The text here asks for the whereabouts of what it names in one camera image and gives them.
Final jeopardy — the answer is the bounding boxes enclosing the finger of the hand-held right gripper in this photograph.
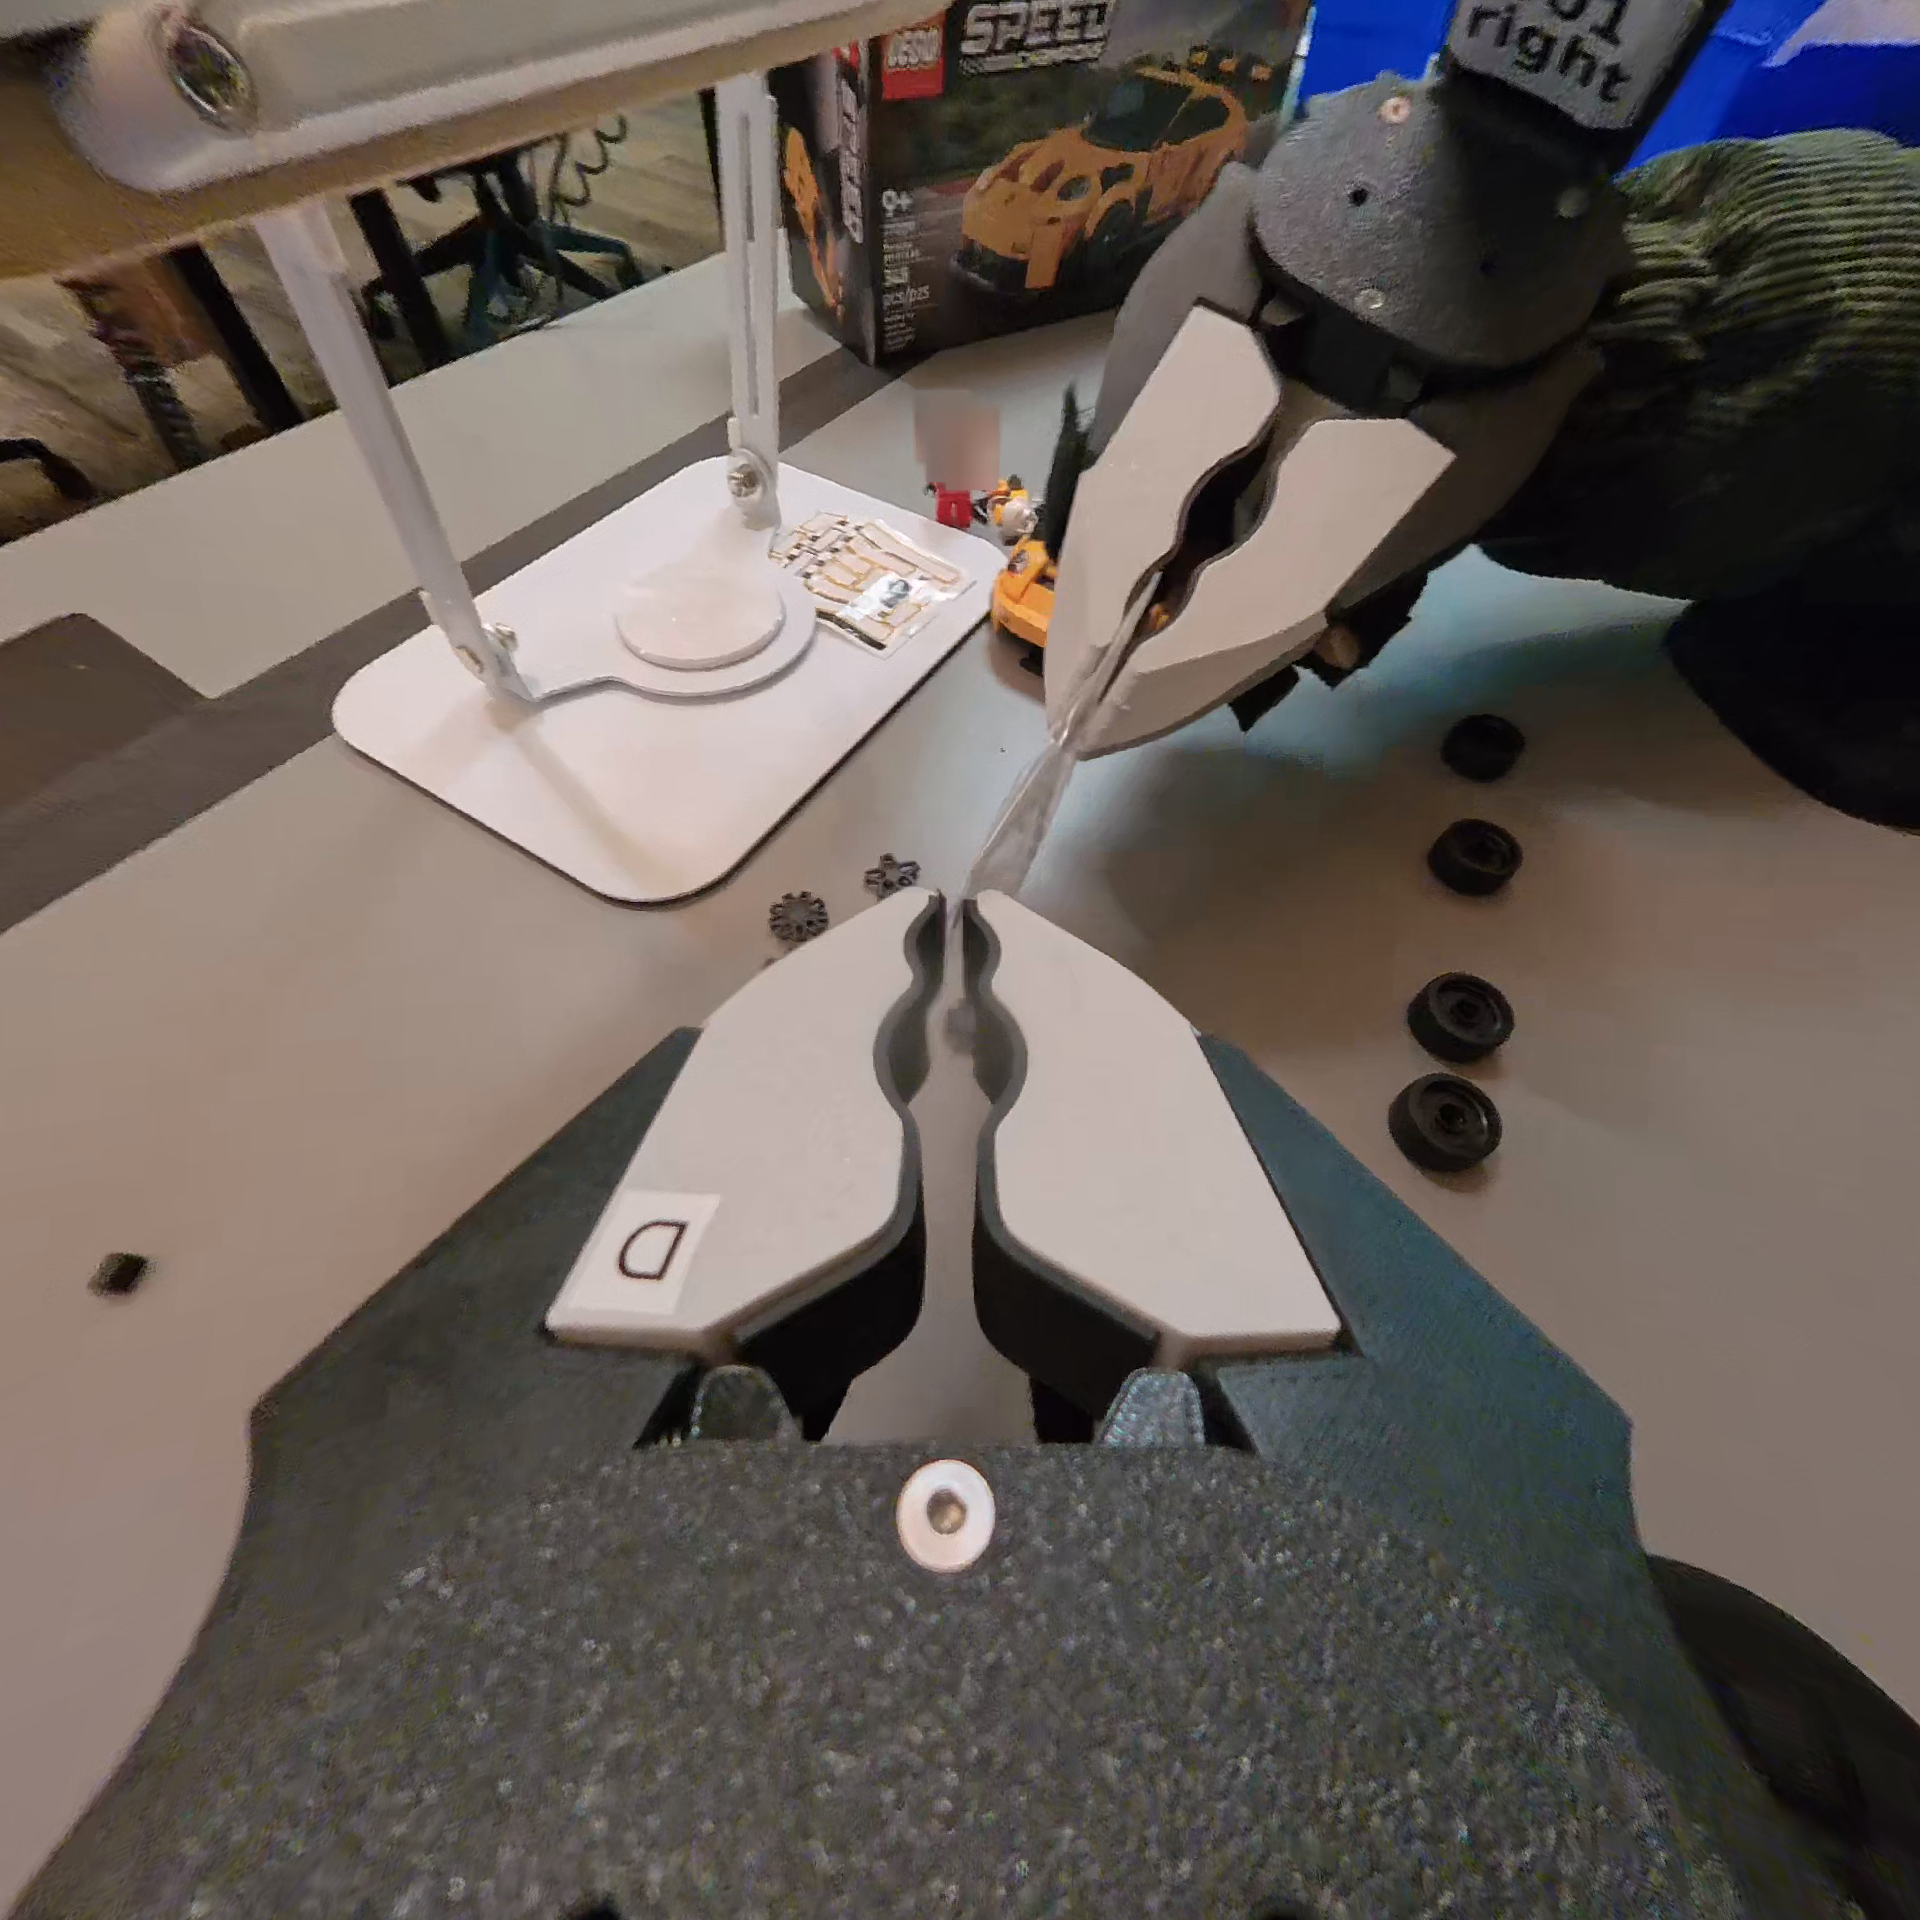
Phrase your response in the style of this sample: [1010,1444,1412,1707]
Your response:
[1044,299,1286,740]
[1101,415,1461,756]

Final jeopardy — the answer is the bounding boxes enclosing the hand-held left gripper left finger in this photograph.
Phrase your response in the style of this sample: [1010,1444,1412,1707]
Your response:
[543,887,946,1442]

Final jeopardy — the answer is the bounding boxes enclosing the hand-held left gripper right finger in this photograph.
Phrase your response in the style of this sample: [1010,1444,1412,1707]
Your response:
[963,887,1343,1442]

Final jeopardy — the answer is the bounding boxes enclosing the yellow lego car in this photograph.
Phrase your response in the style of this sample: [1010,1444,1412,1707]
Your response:
[989,540,1078,682]

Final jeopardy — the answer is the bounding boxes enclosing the black rim inserts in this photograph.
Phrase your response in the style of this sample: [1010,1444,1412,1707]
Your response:
[766,851,927,951]

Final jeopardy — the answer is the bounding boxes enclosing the clear plastic parts bag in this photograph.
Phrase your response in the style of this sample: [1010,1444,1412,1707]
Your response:
[950,682,1103,909]

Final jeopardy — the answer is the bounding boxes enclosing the lego sticker sheet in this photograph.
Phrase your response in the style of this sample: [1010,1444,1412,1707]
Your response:
[769,510,972,658]

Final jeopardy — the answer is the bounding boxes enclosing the lego set box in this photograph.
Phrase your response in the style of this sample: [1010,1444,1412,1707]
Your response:
[769,0,1316,369]

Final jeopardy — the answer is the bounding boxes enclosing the blue plastic container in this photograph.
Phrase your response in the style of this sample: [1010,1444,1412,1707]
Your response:
[1313,0,1920,161]

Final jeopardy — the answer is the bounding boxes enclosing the white metal book stand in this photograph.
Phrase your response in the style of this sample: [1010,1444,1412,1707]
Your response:
[0,0,1010,909]

